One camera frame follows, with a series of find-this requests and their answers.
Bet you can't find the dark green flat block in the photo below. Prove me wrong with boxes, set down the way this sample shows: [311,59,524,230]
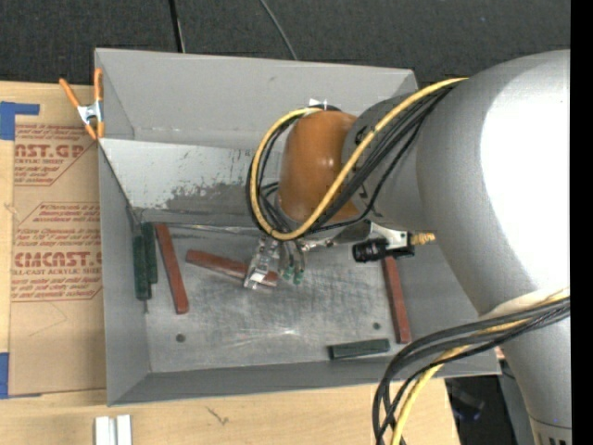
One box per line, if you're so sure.
[132,234,153,301]
[140,221,159,285]
[327,338,392,361]

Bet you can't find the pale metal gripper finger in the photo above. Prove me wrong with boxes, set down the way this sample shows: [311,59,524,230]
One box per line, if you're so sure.
[266,242,283,279]
[243,244,270,292]

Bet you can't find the grey metal bin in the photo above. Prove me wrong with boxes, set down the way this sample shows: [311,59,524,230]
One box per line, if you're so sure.
[94,47,504,408]

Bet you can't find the black cylinder on white bracket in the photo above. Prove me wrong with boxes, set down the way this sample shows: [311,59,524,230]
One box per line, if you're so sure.
[352,222,437,264]

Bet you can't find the brown cardboard board red print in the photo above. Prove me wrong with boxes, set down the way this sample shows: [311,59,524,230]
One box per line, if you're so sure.
[0,80,108,399]

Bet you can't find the red-brown flat block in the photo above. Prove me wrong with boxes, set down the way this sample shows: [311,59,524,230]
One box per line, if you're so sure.
[154,222,191,316]
[184,248,281,289]
[380,256,413,346]

